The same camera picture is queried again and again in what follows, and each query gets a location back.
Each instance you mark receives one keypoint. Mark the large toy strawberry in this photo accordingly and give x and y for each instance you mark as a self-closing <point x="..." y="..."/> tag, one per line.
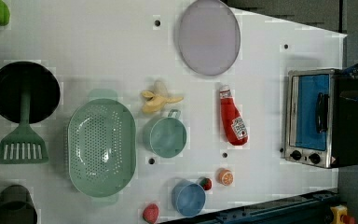
<point x="151" y="213"/>

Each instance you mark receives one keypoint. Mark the black frying pan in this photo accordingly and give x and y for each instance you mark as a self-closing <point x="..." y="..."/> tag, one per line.
<point x="44" y="90"/>

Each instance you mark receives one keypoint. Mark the yellow red clamp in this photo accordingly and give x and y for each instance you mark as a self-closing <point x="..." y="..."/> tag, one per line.
<point x="341" y="216"/>

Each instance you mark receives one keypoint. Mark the silver toaster oven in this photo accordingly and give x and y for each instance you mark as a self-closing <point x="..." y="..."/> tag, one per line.
<point x="321" y="126"/>

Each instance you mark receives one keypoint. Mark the green slotted spatula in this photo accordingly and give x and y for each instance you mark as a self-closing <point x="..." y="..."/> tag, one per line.
<point x="23" y="145"/>

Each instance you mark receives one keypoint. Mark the red ketchup bottle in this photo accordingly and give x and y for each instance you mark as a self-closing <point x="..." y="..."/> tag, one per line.
<point x="233" y="123"/>

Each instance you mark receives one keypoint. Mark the blue metal rail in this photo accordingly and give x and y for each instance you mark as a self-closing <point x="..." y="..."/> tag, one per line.
<point x="310" y="208"/>

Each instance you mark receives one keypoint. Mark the blue cup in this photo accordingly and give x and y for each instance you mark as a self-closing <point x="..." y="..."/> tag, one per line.
<point x="188" y="198"/>

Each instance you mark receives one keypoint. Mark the green metal cup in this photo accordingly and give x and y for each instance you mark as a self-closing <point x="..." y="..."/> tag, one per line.
<point x="165" y="135"/>

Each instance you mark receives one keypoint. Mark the peeled toy banana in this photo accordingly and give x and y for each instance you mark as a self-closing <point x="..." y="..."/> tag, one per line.
<point x="156" y="99"/>

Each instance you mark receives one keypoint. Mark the dark grey cup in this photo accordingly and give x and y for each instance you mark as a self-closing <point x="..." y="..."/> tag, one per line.
<point x="16" y="206"/>

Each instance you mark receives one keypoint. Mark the small toy strawberry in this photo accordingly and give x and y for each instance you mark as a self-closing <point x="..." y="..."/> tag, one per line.
<point x="206" y="183"/>

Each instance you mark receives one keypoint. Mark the green plastic strainer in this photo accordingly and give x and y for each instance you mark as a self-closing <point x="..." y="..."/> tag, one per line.
<point x="101" y="146"/>

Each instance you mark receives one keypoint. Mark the lilac round plate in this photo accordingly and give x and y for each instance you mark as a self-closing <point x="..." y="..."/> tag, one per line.
<point x="209" y="37"/>

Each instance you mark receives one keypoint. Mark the toy orange half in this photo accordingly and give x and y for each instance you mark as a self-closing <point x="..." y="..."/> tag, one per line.
<point x="225" y="177"/>

